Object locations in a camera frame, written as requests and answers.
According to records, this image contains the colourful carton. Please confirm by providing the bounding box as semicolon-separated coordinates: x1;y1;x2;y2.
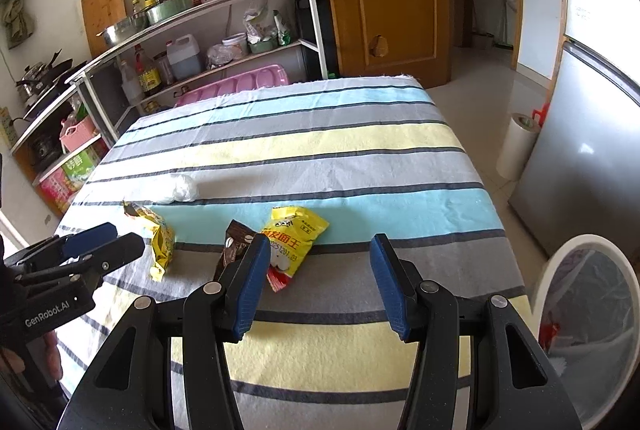
37;145;101;214

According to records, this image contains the white plastic jug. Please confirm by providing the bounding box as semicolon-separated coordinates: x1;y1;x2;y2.
166;34;201;80

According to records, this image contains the large red plastic bag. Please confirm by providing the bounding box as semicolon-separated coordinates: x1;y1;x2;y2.
540;310;564;354

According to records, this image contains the green bowl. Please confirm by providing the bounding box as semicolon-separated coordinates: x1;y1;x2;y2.
248;37;279;56

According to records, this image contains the cooking oil bottle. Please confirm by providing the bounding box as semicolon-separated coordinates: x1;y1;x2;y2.
133;45;162;98

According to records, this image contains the white plastic bag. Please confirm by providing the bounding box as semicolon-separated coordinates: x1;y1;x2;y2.
243;7;279;44

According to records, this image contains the person's left hand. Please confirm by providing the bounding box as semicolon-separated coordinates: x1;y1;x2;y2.
0;332;64;382

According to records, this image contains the green basin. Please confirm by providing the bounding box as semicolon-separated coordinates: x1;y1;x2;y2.
145;0;195;26

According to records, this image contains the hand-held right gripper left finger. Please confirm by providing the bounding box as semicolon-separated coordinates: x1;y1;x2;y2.
65;233;274;430

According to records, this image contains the yellow wrapper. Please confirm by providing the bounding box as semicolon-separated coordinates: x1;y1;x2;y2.
122;199;176;282

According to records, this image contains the striped tablecloth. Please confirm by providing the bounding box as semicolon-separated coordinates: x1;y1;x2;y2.
52;75;532;430

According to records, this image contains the crumpled white plastic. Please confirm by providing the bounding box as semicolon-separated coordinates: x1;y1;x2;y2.
158;173;199;205

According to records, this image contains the wooden cutting board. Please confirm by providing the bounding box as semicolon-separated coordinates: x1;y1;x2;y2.
81;0;126;59

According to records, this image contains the metal basin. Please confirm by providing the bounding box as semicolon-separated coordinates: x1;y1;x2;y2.
96;15;149;46

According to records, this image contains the pink storage basket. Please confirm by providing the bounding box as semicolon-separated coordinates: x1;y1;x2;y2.
59;115;101;155

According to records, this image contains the white metal shelf rack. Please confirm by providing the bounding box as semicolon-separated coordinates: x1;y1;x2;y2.
67;0;338;147

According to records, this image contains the yellow snack packet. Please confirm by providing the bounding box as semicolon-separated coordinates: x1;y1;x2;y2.
259;205;331;294

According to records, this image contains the silver refrigerator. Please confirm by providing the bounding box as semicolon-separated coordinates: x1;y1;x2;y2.
507;0;640;261

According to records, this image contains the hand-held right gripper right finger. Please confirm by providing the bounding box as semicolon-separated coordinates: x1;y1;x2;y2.
368;233;584;430

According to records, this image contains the green white bottle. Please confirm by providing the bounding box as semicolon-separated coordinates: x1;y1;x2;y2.
273;10;293;48

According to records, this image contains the white round trash bin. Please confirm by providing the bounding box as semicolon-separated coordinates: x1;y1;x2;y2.
529;233;640;430

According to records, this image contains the wooden door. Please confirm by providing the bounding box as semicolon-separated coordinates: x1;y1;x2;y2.
314;0;454;90

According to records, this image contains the brown wrapper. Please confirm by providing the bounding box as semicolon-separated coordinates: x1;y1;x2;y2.
213;219;259;284

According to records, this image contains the clear bin liner bag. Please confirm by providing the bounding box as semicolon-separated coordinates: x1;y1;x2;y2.
542;250;634;412

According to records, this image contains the pink plastic tray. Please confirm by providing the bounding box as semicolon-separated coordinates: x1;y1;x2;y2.
174;64;292;109

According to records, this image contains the white paper roll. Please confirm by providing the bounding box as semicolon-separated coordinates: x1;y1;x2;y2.
495;112;544;182

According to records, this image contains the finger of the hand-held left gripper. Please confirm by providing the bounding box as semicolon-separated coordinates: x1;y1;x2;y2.
14;232;146;292
4;222;119;274

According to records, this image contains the green hanging cloth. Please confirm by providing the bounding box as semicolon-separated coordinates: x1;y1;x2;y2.
0;0;36;49

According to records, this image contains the metal pot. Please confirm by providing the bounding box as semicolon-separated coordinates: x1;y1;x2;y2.
17;62;51;99

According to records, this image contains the white plastic jar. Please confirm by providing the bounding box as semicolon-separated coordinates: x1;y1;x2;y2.
221;32;250;59

